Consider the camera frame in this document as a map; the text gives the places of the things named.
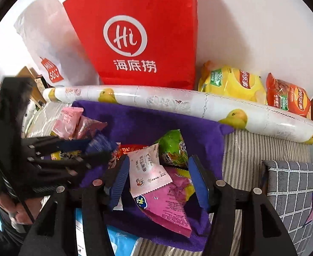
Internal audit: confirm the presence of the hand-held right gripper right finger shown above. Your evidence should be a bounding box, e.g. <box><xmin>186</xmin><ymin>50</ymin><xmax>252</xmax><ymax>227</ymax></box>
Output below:
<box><xmin>188</xmin><ymin>155</ymin><xmax>298</xmax><ymax>256</ymax></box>

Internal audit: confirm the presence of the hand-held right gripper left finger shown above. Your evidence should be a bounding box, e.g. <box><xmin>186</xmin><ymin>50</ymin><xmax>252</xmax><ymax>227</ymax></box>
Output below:
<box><xmin>18</xmin><ymin>155</ymin><xmax>130</xmax><ymax>256</ymax></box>

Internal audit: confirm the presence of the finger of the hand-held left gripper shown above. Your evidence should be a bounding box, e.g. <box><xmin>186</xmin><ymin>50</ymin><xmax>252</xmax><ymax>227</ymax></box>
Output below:
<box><xmin>29</xmin><ymin>134</ymin><xmax>118</xmax><ymax>177</ymax></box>
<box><xmin>26</xmin><ymin>136</ymin><xmax>92</xmax><ymax>151</ymax></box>

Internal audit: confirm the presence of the small pink snack packet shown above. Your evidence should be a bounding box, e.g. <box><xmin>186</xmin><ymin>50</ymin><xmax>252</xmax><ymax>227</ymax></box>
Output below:
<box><xmin>51</xmin><ymin>107</ymin><xmax>84</xmax><ymax>140</ymax></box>

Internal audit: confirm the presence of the white pink snack packet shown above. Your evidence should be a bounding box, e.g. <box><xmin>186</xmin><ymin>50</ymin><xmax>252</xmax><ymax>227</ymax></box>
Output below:
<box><xmin>127</xmin><ymin>143</ymin><xmax>173</xmax><ymax>199</ymax></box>

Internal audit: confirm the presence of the red snack packet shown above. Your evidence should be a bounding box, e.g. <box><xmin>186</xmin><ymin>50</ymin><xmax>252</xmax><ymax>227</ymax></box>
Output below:
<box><xmin>116</xmin><ymin>144</ymin><xmax>148</xmax><ymax>158</ymax></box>

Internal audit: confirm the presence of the large pink snack packet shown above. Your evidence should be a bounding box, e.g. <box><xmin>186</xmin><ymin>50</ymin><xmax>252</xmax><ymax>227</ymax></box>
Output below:
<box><xmin>135</xmin><ymin>167</ymin><xmax>197</xmax><ymax>238</ymax></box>

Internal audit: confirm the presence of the green snack packet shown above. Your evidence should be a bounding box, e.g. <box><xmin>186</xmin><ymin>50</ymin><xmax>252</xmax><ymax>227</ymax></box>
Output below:
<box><xmin>155</xmin><ymin>129</ymin><xmax>193</xmax><ymax>169</ymax></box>

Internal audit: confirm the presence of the person's left hand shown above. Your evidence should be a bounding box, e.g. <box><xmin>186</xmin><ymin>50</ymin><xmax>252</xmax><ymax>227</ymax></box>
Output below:
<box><xmin>0</xmin><ymin>195</ymin><xmax>40</xmax><ymax>226</ymax></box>

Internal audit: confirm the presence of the striped table mat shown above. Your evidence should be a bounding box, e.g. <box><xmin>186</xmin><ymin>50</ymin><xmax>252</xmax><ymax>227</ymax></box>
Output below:
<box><xmin>26</xmin><ymin>103</ymin><xmax>311</xmax><ymax>256</ymax></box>

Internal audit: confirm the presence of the blue tissue pack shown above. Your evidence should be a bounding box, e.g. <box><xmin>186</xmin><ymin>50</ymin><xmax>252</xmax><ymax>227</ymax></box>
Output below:
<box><xmin>75</xmin><ymin>209</ymin><xmax>144</xmax><ymax>256</ymax></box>

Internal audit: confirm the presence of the grey checked folded cloth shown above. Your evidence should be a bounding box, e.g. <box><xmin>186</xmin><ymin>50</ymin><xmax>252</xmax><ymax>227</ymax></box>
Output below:
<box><xmin>262</xmin><ymin>160</ymin><xmax>313</xmax><ymax>256</ymax></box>

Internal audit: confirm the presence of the white plastic shopping bag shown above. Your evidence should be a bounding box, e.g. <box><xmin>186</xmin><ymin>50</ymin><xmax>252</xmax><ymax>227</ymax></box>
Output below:
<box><xmin>14</xmin><ymin>0</ymin><xmax>101</xmax><ymax>87</ymax></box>

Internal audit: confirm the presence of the yellow chip bag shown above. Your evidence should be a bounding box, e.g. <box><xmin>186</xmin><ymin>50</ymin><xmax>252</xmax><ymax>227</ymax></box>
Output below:
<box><xmin>198</xmin><ymin>61</ymin><xmax>267</xmax><ymax>102</ymax></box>

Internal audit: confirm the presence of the orange chip bag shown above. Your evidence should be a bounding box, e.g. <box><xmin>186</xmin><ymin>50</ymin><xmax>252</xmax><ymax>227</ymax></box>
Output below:
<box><xmin>266</xmin><ymin>73</ymin><xmax>312</xmax><ymax>119</ymax></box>

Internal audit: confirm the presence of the red paper bag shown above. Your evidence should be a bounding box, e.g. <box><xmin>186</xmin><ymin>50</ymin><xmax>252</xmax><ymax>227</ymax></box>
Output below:
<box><xmin>63</xmin><ymin>0</ymin><xmax>199</xmax><ymax>90</ymax></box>

